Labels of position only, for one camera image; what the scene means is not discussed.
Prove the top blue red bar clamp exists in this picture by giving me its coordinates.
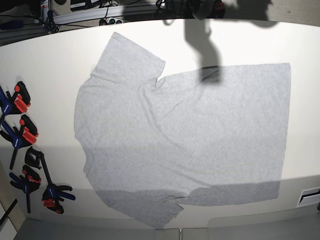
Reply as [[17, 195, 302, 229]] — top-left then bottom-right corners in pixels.
[[0, 81, 31, 123]]

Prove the lower left blue bar clamp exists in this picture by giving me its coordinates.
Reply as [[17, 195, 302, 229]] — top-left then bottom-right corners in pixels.
[[9, 164, 42, 214]]

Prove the black flat bar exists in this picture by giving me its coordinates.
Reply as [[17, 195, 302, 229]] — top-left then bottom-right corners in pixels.
[[0, 199, 18, 226]]

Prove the long black bar clamp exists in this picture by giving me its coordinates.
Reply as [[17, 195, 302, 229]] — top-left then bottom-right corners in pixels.
[[24, 146, 76, 215]]

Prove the white label with black mark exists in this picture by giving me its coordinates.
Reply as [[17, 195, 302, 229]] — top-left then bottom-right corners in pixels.
[[296, 187, 320, 208]]

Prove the grey T-shirt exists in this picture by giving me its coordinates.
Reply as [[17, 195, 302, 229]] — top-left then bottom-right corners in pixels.
[[74, 33, 291, 229]]

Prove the blue red bar clamp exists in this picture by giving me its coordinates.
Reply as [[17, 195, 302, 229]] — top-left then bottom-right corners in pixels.
[[0, 114, 39, 170], [0, 81, 31, 123]]

